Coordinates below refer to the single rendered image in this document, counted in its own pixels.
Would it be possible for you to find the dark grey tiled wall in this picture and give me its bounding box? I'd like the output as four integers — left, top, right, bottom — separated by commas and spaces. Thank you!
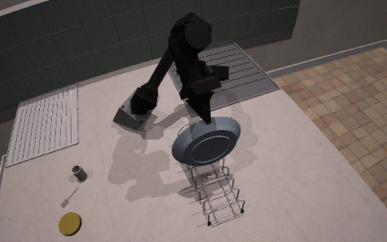
0, 0, 301, 124

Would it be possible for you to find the grey ribbed draining mat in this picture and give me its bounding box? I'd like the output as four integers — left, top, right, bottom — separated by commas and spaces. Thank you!
4, 83, 79, 168

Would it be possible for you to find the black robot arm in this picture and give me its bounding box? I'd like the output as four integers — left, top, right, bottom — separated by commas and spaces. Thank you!
130, 12, 228, 115

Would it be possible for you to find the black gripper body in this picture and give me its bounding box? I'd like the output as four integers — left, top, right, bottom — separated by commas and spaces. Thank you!
176, 57, 222, 100

